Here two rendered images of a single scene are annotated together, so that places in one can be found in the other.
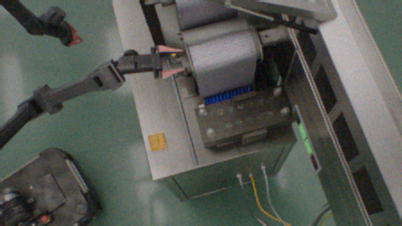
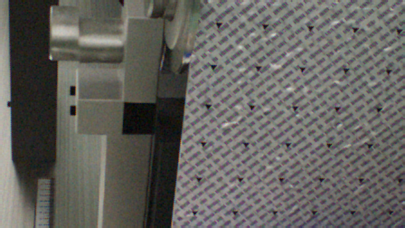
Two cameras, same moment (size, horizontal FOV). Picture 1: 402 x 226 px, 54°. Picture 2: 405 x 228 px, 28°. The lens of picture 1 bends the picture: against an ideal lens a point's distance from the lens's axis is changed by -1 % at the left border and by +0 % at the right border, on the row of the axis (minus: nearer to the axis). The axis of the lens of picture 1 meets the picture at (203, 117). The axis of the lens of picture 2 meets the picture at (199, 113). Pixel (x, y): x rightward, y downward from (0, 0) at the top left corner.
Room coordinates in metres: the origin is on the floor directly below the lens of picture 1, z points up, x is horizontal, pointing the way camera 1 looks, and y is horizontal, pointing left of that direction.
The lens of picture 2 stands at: (0.19, 0.04, 1.44)
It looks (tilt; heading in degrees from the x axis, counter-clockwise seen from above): 31 degrees down; 353
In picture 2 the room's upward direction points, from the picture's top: 7 degrees clockwise
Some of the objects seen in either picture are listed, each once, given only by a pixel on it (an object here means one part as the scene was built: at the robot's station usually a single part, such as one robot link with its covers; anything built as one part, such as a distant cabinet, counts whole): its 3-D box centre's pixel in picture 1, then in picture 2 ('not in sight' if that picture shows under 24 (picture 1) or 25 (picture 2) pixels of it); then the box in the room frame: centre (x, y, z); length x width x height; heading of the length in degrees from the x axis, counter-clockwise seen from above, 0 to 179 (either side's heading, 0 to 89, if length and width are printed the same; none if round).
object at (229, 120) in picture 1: (244, 115); not in sight; (0.54, -0.17, 1.00); 0.40 x 0.16 x 0.06; 95
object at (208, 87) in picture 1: (226, 82); (338, 184); (0.65, -0.12, 1.11); 0.23 x 0.01 x 0.18; 95
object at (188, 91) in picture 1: (185, 79); (108, 173); (0.74, 0.05, 1.05); 0.06 x 0.05 x 0.31; 95
